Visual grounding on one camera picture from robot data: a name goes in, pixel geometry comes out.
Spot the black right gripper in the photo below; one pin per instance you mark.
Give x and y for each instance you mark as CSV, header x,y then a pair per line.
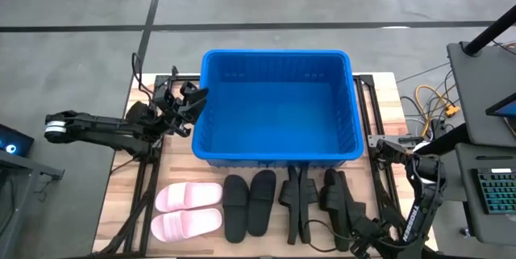
x,y
371,231

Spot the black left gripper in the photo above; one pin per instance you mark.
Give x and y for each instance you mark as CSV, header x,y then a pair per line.
x,y
179,115

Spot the black chunky slide sandal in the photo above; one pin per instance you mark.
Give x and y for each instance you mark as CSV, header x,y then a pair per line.
x,y
332,202
351,200

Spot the pink slide sandal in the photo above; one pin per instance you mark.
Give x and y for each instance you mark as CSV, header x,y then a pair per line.
x,y
185,196
185,224

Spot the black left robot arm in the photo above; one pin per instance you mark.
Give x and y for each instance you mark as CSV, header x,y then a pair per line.
x,y
101,128

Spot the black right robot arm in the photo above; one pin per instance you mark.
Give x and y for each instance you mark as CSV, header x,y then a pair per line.
x,y
423,194

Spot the blue plastic bin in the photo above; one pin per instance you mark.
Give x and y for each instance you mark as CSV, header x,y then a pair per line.
x,y
278,122

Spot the small grey knob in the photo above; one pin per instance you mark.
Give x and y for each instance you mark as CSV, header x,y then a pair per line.
x,y
465,231

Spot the grey metal mounting plate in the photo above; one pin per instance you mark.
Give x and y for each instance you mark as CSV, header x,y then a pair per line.
x,y
375,140

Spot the grey keyboard desk top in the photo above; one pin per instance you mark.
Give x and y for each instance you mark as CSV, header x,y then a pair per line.
x,y
467,210

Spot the white paper sheet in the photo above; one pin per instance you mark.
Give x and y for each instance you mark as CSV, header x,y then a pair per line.
x,y
422,146

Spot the black desk support bar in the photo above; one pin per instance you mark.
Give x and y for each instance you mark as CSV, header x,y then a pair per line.
x,y
447,138

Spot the backlit computer keyboard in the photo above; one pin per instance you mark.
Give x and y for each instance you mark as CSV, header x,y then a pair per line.
x,y
498,190

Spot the black device with blue light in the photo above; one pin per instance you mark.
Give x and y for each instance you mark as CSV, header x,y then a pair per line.
x,y
14,140

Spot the grey metal cart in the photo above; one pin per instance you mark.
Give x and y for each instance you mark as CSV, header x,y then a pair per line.
x,y
20,178

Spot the large grey desk top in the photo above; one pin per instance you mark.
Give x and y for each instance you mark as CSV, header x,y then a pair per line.
x,y
483,89

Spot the tablet with blue screen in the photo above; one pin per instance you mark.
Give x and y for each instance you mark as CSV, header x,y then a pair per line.
x,y
506,107

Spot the black round pole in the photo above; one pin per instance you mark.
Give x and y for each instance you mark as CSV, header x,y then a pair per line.
x,y
488,33

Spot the black aluminium table frame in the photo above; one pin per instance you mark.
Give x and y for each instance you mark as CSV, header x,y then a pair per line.
x,y
364,78

